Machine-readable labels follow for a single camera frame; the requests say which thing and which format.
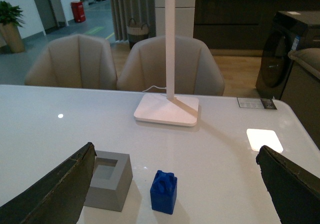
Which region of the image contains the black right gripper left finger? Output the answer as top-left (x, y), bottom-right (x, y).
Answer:
top-left (0, 142), bottom-right (96, 224)

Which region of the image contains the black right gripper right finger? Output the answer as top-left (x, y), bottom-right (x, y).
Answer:
top-left (256, 146), bottom-right (320, 224)

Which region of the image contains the blue plastic part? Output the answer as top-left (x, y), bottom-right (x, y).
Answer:
top-left (150, 170), bottom-right (178, 215)

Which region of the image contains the gray square base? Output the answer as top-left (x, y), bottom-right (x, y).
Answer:
top-left (84, 151), bottom-right (133, 212)

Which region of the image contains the black label card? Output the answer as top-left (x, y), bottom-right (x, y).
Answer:
top-left (237, 97), bottom-right (277, 110)

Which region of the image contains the white desk lamp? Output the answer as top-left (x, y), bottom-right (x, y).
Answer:
top-left (133, 0), bottom-right (199, 127)

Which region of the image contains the beige left chair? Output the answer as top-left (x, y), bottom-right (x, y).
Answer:
top-left (24, 34), bottom-right (117, 90)

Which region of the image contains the beige chair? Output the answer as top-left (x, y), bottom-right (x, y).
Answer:
top-left (24, 34), bottom-right (117, 90)
top-left (116, 35), bottom-right (225, 96)

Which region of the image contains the beige right chair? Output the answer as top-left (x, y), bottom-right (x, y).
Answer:
top-left (116, 35), bottom-right (225, 96)

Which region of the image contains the black washing machine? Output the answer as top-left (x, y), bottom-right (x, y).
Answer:
top-left (255, 10), bottom-right (320, 100)

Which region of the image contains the woven basket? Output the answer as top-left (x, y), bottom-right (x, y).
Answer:
top-left (126, 18), bottom-right (149, 49)

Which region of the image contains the green potted plant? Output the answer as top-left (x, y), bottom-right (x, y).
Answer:
top-left (0, 0), bottom-right (25, 53)

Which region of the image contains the dark kitchen cabinet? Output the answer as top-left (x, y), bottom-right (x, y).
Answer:
top-left (193, 0), bottom-right (320, 50)

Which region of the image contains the red bin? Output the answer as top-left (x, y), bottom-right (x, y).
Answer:
top-left (70, 1), bottom-right (86, 22)

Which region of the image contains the white lamp cable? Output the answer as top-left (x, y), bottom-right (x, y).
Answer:
top-left (142, 85), bottom-right (168, 93)

